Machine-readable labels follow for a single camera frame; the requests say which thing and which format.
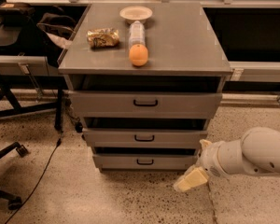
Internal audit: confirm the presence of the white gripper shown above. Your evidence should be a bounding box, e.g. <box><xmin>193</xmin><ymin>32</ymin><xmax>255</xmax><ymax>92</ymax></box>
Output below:
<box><xmin>174</xmin><ymin>139</ymin><xmax>227</xmax><ymax>192</ymax></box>

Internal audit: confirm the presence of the grey drawer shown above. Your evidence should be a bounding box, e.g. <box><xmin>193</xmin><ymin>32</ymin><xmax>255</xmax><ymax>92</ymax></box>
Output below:
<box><xmin>83</xmin><ymin>129</ymin><xmax>207</xmax><ymax>148</ymax></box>
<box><xmin>69</xmin><ymin>91</ymin><xmax>222</xmax><ymax>119</ymax></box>
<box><xmin>92</xmin><ymin>154</ymin><xmax>196</xmax><ymax>170</ymax></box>

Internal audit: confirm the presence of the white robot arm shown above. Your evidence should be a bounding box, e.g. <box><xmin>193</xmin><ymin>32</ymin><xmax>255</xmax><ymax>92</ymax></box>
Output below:
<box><xmin>174</xmin><ymin>127</ymin><xmax>280</xmax><ymax>192</ymax></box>

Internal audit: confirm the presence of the grey bottom drawer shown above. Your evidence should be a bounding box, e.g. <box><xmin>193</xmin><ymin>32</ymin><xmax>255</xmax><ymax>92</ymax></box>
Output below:
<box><xmin>92</xmin><ymin>154</ymin><xmax>196</xmax><ymax>170</ymax></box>

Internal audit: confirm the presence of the grey drawer cabinet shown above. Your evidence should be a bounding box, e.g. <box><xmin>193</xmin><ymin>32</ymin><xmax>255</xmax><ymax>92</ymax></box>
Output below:
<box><xmin>57</xmin><ymin>2</ymin><xmax>233</xmax><ymax>174</ymax></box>

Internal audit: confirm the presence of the grey top drawer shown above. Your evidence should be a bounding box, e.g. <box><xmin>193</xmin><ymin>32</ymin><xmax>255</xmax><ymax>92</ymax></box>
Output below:
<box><xmin>69</xmin><ymin>91</ymin><xmax>222</xmax><ymax>119</ymax></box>

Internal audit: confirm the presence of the orange fruit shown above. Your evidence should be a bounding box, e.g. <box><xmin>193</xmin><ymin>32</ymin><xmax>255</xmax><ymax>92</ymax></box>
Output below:
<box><xmin>129</xmin><ymin>44</ymin><xmax>148</xmax><ymax>66</ymax></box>

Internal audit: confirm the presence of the clear plastic bottle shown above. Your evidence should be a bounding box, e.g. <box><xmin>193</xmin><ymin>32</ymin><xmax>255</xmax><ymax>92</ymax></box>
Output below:
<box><xmin>129</xmin><ymin>21</ymin><xmax>146</xmax><ymax>48</ymax></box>

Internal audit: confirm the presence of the gold foil snack bag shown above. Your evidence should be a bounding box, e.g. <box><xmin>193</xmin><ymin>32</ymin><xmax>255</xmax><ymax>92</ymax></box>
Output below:
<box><xmin>87</xmin><ymin>28</ymin><xmax>119</xmax><ymax>49</ymax></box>

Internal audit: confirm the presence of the white bowl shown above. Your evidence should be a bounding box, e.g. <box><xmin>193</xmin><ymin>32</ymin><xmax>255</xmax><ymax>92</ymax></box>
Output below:
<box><xmin>119</xmin><ymin>6</ymin><xmax>153</xmax><ymax>24</ymax></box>

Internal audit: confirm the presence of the dark bag on desk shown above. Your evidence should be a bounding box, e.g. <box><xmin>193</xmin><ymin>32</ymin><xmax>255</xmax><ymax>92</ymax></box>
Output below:
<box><xmin>37</xmin><ymin>13</ymin><xmax>76</xmax><ymax>49</ymax></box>

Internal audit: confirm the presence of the black desk with legs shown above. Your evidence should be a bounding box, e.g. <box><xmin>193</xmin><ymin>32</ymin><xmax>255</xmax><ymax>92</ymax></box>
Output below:
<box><xmin>0</xmin><ymin>25</ymin><xmax>66</xmax><ymax>130</ymax></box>

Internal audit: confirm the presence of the black box on desk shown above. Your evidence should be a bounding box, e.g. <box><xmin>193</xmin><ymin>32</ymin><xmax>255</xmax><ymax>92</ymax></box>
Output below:
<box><xmin>0</xmin><ymin>2</ymin><xmax>35</xmax><ymax>26</ymax></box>

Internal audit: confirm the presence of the black floor cable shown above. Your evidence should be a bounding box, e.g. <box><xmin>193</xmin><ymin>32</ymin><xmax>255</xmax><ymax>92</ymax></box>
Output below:
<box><xmin>3</xmin><ymin>133</ymin><xmax>63</xmax><ymax>224</ymax></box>

